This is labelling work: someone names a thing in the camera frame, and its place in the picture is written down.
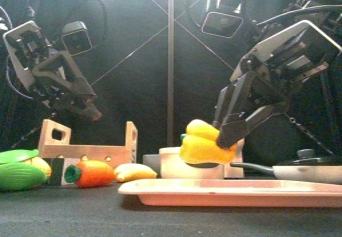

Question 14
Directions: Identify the wooden toy crate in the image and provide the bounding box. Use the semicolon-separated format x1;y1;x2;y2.
38;118;139;169

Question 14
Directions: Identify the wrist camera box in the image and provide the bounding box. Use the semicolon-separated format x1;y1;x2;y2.
199;0;249;39
60;20;94;57

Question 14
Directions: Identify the black pan lid grey knob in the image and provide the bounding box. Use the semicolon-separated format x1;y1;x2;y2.
277;148;342;167

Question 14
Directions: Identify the grey metal frame pole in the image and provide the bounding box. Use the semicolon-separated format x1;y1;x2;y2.
166;0;177;147

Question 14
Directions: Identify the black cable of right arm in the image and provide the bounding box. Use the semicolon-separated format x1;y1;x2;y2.
255;4;342;28

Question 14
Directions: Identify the silver frying pan black handle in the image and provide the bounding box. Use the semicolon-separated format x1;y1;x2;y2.
230;161;342;185

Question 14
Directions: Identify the yellow toy squash half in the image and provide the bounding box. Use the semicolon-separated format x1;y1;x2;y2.
179;118;238;169

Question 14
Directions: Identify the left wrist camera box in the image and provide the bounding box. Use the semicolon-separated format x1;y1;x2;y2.
60;20;94;57

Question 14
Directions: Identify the green toy corn cob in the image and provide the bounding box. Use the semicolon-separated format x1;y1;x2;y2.
0;148;54;192

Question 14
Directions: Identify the black and white toy block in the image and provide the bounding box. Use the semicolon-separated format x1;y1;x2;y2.
44;157;82;186

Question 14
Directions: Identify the pink plastic tray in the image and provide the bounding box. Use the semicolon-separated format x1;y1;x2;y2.
116;178;342;209

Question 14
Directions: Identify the yellow toy squash piece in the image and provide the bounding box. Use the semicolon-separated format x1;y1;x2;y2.
114;162;159;183

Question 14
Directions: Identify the orange toy fruit green stem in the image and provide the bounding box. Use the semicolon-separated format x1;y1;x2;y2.
63;159;118;189

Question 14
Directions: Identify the small wooden block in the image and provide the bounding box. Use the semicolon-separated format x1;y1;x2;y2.
222;138;246;179

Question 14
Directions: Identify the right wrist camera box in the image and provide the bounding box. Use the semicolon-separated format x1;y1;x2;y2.
199;0;249;39

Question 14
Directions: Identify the black cable of left camera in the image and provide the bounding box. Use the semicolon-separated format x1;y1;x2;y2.
66;0;110;45

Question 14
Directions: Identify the white pot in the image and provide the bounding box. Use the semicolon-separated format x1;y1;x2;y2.
158;146;226;180

